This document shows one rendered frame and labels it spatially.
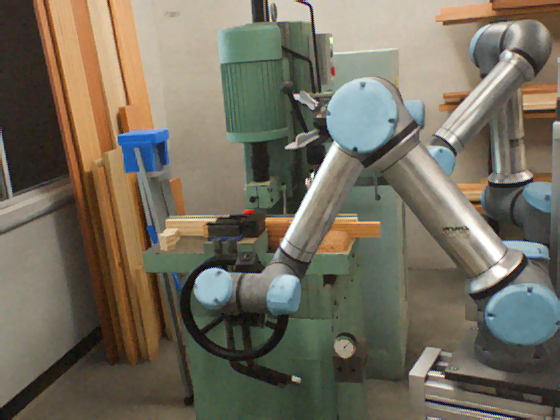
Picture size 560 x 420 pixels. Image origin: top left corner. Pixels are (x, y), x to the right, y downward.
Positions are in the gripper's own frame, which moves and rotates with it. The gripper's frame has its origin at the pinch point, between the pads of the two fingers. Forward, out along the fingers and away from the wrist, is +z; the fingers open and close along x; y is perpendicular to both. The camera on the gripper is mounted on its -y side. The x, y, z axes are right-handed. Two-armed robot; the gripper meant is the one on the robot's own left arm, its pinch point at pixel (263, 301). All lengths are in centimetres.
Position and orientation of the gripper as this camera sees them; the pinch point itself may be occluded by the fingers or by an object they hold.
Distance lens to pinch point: 157.0
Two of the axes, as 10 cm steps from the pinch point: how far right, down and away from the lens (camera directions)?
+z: 2.4, 2.7, 9.3
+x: 9.7, 0.2, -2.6
